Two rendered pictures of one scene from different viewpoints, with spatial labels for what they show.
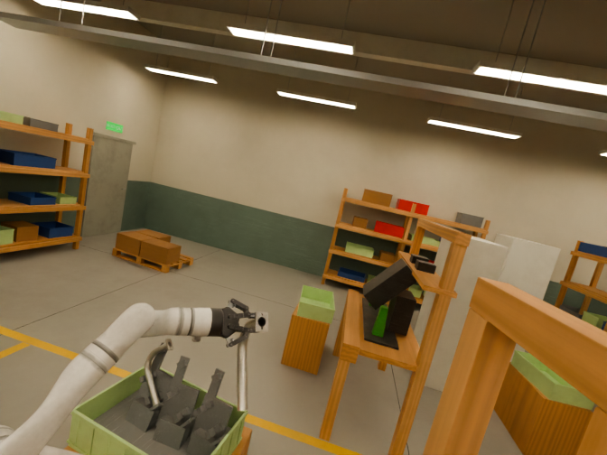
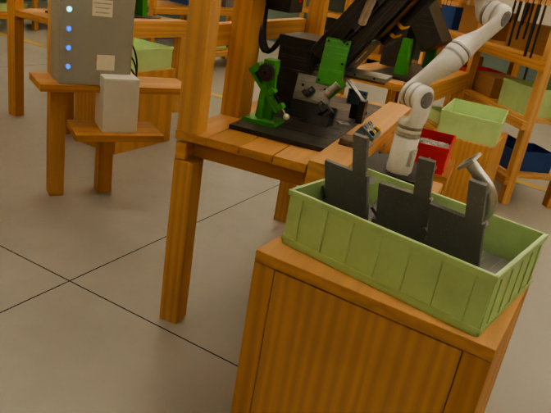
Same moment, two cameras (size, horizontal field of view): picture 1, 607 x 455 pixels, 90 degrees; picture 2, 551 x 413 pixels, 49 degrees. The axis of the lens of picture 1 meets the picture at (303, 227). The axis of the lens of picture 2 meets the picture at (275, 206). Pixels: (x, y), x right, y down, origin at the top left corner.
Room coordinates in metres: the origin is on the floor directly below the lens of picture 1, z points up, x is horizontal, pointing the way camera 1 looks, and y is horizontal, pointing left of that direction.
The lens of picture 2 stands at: (2.87, 0.53, 1.54)
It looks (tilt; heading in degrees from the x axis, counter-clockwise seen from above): 22 degrees down; 198
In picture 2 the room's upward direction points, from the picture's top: 9 degrees clockwise
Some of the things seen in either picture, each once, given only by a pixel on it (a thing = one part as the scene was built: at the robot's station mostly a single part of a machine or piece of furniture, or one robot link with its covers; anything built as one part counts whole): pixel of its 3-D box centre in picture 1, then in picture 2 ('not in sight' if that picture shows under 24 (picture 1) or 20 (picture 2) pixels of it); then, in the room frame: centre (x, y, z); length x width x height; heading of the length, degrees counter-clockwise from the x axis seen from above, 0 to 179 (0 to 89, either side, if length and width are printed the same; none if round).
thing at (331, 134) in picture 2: not in sight; (316, 115); (0.08, -0.24, 0.89); 1.10 x 0.42 x 0.02; 0
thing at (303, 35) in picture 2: not in sight; (303, 70); (-0.02, -0.38, 1.07); 0.30 x 0.18 x 0.34; 0
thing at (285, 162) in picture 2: not in sight; (301, 201); (0.08, -0.24, 0.44); 1.49 x 0.70 x 0.88; 0
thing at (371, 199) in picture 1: (399, 250); not in sight; (6.63, -2.18, 1.14); 3.01 x 0.54 x 2.28; 81
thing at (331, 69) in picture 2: not in sight; (334, 61); (0.16, -0.18, 1.17); 0.13 x 0.12 x 0.20; 0
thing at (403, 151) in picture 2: not in sight; (403, 148); (0.68, 0.27, 0.99); 0.09 x 0.09 x 0.17; 85
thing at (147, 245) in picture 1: (155, 249); not in sight; (5.72, 2.71, 0.22); 1.20 x 0.81 x 0.44; 76
